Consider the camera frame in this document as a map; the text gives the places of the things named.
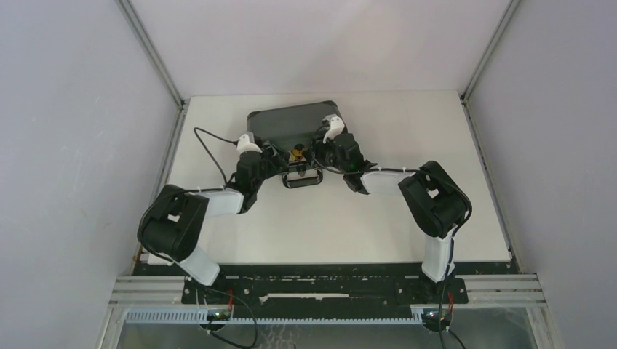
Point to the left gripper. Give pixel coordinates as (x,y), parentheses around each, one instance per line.
(279,161)

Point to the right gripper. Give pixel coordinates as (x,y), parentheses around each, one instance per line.
(321,148)

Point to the yellow round button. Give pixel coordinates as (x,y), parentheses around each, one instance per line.
(297,154)

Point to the black poker case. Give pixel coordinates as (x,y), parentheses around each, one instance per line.
(288,126)

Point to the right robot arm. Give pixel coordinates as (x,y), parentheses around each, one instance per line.
(438,206)

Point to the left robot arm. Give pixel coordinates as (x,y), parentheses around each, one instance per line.
(171,227)

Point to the left circuit board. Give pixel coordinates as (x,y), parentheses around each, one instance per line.
(218,315)

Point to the circuit board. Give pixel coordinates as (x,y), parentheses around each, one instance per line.
(435,315)
(218,315)

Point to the right circuit board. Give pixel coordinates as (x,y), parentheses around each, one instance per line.
(435,315)

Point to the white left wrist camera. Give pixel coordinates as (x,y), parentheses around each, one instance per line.
(246,142)

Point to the black mounting base plate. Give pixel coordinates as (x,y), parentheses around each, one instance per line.
(336,292)

